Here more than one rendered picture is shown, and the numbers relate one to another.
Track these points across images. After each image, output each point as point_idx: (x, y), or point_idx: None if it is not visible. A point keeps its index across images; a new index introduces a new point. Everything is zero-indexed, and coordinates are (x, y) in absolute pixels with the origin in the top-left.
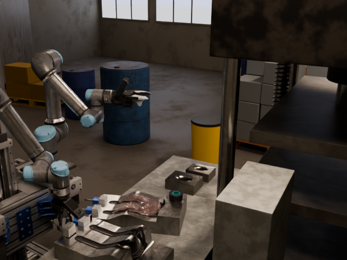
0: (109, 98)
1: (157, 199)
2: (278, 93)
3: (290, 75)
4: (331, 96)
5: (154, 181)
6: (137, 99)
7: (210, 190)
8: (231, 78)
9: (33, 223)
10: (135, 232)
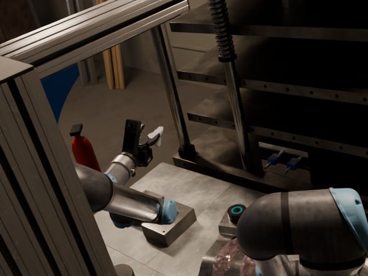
0: (134, 166)
1: (224, 241)
2: (229, 34)
3: (158, 29)
4: (266, 9)
5: (141, 258)
6: (159, 137)
7: (187, 204)
8: None
9: None
10: None
